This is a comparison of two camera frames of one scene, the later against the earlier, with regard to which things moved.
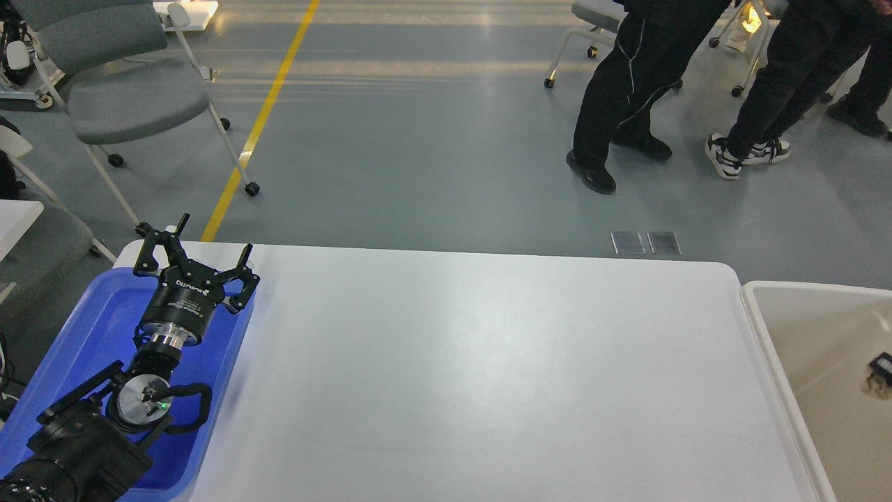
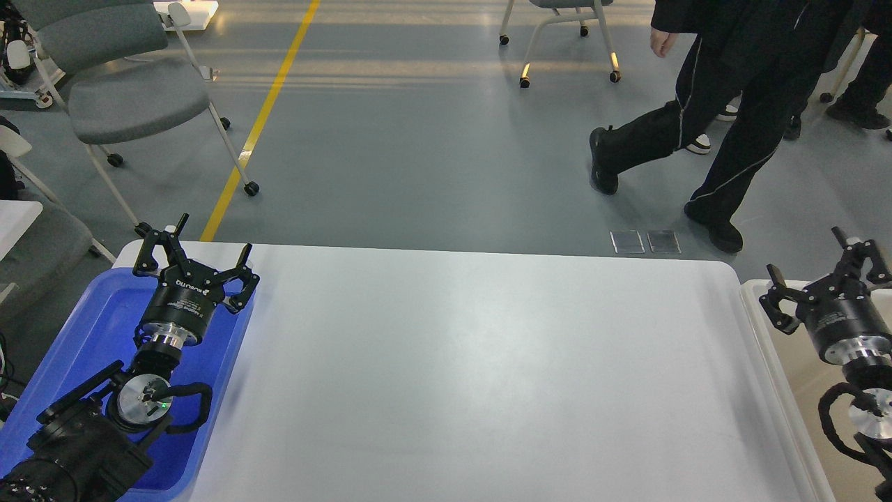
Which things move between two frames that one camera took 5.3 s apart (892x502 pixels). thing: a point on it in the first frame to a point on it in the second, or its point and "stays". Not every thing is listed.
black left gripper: x=184 y=302 stays
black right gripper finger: x=882 y=364 to x=854 y=257
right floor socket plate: x=664 y=242 stays
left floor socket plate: x=628 y=242 stays
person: x=656 y=41 to x=766 y=57
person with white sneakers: x=812 y=44 to x=702 y=144
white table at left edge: x=17 y=217 stays
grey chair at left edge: x=58 y=243 stays
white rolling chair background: x=607 y=15 to x=566 y=10
